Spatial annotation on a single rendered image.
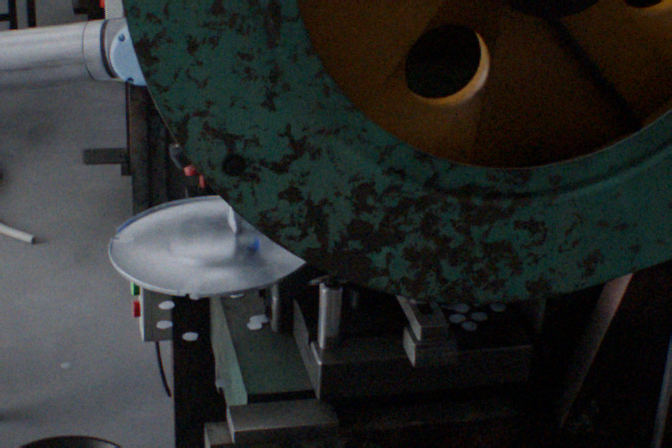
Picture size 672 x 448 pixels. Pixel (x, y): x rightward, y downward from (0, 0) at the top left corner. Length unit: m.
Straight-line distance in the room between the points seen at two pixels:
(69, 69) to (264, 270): 0.38
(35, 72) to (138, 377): 1.43
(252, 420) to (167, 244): 0.29
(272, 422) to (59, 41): 0.55
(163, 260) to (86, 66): 0.32
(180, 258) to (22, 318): 1.48
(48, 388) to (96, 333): 0.26
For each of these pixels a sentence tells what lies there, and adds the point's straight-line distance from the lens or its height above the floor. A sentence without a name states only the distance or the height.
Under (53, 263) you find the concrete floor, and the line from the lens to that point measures 3.47.
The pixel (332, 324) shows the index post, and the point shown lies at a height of 0.74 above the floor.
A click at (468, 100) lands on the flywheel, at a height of 1.13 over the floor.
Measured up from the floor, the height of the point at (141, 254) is 0.78.
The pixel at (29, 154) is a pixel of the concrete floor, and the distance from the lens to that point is 4.15.
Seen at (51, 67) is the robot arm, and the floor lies 1.07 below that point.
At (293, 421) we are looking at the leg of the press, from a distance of 1.69.
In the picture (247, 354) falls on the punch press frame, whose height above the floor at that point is 0.64.
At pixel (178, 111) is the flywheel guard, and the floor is 1.16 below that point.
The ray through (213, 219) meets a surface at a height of 0.78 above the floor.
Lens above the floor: 1.60
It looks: 26 degrees down
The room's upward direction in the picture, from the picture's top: 3 degrees clockwise
